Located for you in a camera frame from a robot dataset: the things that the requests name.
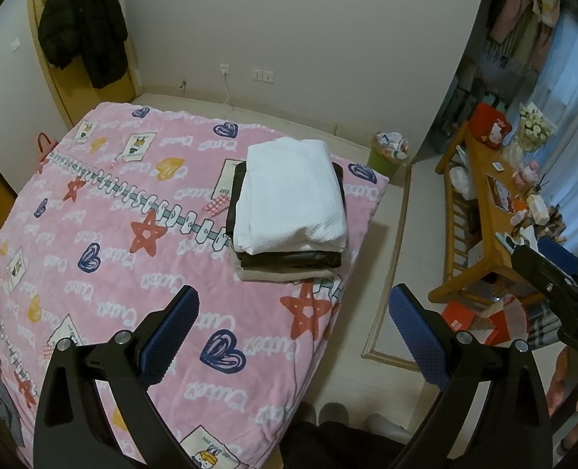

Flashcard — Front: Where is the red box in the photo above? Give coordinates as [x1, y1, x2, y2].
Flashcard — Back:
[483, 310, 530, 349]

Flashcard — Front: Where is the red handbag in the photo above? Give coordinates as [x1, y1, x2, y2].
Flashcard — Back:
[36, 132, 59, 165]

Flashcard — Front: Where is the wooden door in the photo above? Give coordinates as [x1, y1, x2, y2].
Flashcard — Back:
[27, 0, 144, 129]

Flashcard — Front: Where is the dark brown folded garment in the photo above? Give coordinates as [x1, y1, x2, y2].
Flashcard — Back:
[225, 160, 346, 269]

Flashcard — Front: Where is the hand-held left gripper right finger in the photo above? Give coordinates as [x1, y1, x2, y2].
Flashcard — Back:
[389, 284, 554, 469]

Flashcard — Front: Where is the white towel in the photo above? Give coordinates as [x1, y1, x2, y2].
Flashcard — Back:
[232, 138, 348, 256]

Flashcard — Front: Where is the grey striped cloth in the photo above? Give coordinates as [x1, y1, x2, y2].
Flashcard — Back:
[528, 302, 564, 349]

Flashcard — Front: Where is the black hanging jacket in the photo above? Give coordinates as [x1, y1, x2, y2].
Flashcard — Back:
[71, 0, 130, 90]
[38, 0, 83, 70]

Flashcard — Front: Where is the orange box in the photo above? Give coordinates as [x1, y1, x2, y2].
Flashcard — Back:
[440, 302, 488, 333]

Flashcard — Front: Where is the pink hanging garment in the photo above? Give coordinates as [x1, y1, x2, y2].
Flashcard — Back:
[488, 0, 535, 44]

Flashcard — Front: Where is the person's leg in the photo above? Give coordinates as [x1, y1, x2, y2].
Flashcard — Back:
[278, 422, 418, 469]

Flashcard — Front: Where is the beige folded garment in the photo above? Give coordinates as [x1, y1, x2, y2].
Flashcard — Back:
[234, 266, 337, 285]

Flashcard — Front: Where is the green trash bin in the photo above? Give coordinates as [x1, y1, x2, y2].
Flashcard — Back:
[367, 131, 411, 173]

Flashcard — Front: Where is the light blue curtain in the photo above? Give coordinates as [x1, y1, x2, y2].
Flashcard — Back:
[528, 9, 578, 277]

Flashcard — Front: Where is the plaid scarf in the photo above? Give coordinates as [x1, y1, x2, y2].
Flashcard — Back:
[485, 28, 540, 90]

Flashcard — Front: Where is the white flower bouquet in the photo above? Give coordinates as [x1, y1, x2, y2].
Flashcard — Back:
[506, 102, 556, 158]

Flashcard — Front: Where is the person's right hand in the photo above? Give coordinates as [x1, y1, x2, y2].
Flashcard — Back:
[547, 349, 578, 461]

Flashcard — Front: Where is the wooden bench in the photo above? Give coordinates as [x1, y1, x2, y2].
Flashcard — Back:
[428, 122, 569, 304]

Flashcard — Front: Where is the tissue pack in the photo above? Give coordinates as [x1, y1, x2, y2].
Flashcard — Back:
[526, 194, 552, 226]

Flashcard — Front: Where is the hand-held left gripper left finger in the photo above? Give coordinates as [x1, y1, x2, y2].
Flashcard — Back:
[33, 285, 200, 469]

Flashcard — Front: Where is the white plastic bag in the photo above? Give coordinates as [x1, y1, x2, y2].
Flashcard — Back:
[448, 145, 479, 202]

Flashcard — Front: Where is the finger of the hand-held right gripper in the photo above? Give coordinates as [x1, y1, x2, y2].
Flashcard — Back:
[510, 245, 578, 304]
[537, 238, 578, 299]

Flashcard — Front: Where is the pink cat figure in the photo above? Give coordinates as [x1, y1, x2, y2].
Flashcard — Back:
[513, 160, 540, 187]

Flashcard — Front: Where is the red cat bag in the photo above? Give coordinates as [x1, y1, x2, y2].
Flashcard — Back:
[467, 103, 513, 150]

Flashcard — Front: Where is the pink printed blanket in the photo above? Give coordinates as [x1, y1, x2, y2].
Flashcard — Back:
[0, 102, 391, 469]

